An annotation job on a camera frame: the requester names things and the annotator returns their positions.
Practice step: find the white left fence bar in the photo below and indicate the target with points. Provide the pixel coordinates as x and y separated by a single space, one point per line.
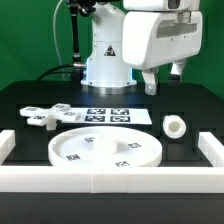
7 143

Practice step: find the white round table top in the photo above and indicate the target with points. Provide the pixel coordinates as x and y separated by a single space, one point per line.
104 147

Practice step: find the white front fence bar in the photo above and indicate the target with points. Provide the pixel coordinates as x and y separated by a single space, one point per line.
127 180

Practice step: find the white sheet with markers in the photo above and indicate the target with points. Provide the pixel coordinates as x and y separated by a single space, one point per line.
109 116

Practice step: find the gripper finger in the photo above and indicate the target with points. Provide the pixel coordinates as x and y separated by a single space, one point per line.
150 79
176 72

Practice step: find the white fence bar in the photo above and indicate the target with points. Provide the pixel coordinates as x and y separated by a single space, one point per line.
127 180
212 148
7 143

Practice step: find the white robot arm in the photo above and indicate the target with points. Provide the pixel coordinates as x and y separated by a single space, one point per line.
106 70

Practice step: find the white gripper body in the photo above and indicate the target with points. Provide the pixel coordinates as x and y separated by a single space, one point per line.
153 39

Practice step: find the white right fence bar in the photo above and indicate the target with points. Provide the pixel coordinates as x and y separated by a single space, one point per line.
212 148

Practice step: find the white cross-shaped table base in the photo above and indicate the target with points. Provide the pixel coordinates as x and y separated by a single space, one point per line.
48 117

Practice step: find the black table platform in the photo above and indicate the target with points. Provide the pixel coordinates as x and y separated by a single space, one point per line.
200 109

